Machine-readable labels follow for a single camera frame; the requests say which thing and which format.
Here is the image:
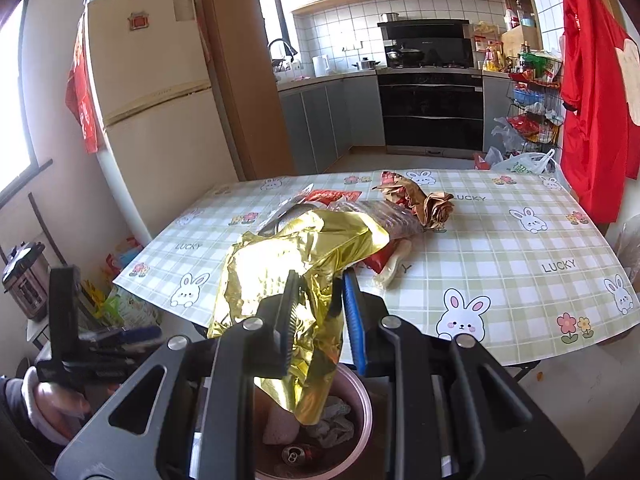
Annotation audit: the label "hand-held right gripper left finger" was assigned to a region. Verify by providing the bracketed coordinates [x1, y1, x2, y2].
[55, 270, 304, 480]

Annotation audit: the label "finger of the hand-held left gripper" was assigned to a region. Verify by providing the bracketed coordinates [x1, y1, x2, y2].
[87, 325, 163, 345]
[82, 342, 151, 362]

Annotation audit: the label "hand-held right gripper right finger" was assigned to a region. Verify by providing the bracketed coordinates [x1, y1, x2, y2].
[342, 270, 587, 480]

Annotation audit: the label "gold foil wrapper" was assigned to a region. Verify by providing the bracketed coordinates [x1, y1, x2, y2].
[207, 209, 391, 423]

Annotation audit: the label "pink round bin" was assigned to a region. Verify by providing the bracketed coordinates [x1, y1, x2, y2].
[252, 362, 374, 480]

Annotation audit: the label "cream plastic spoon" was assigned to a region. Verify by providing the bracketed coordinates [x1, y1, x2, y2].
[372, 239, 414, 291]

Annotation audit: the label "clear ribbed plastic tray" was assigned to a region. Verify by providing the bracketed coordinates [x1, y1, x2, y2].
[345, 200, 427, 241]

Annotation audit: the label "red-label clear plastic packet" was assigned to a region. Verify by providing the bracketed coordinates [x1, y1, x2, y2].
[257, 187, 363, 236]

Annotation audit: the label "brown gold wrapper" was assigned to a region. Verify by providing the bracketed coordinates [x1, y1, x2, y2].
[372, 170, 457, 232]

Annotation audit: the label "person's left forearm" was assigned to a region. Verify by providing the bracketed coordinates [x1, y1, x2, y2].
[0, 366, 76, 467]

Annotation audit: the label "person's left hand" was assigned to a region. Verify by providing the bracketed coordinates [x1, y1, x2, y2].
[37, 381, 93, 418]

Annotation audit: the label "green printed bag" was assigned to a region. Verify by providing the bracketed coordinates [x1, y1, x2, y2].
[106, 285, 162, 329]

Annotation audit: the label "electric pressure cooker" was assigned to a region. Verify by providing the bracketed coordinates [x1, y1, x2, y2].
[2, 241, 52, 322]

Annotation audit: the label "orange blue packet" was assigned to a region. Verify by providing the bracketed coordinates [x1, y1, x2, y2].
[104, 239, 147, 282]

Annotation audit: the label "white crumpled tissue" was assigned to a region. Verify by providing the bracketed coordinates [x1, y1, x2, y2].
[305, 395, 356, 448]

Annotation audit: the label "drink can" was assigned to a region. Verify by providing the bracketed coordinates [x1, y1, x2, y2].
[281, 444, 314, 467]

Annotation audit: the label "checked rabbit-print tablecloth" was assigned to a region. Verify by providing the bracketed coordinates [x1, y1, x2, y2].
[112, 167, 640, 368]

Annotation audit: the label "grey lower cabinets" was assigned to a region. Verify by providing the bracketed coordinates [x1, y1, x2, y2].
[277, 72, 387, 174]

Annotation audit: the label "red hanging cloth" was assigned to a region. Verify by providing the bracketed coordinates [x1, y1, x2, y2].
[65, 25, 102, 154]

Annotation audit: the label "black built-in oven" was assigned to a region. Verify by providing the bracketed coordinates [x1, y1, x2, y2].
[375, 67, 486, 156]

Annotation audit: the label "white green-print plastic bag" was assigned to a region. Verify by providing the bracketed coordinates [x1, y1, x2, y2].
[492, 148, 559, 177]

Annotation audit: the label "crumpled clear plastic bag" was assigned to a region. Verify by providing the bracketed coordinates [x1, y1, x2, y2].
[492, 116, 524, 154]

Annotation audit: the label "narrow grey cabinet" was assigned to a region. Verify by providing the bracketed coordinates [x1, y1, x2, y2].
[482, 75, 517, 154]

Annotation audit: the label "cream two-door fridge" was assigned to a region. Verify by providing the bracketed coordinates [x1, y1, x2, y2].
[81, 0, 242, 242]

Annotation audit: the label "kitchen faucet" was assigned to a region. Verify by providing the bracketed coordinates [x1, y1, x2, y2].
[267, 38, 299, 74]

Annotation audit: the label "black wok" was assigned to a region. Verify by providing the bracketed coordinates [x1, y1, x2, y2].
[385, 46, 424, 67]

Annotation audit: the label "cardboard box with plastic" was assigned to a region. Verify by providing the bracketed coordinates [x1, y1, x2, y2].
[612, 220, 640, 287]

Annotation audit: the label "black range hood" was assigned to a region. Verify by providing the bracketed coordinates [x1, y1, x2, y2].
[377, 18, 474, 69]

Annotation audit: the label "wooden box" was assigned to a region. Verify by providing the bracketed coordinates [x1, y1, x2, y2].
[500, 25, 542, 59]

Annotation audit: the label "red hanging garment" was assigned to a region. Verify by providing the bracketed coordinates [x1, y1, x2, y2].
[555, 0, 640, 224]

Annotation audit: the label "black wire rack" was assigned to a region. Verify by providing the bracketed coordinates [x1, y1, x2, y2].
[505, 50, 564, 157]

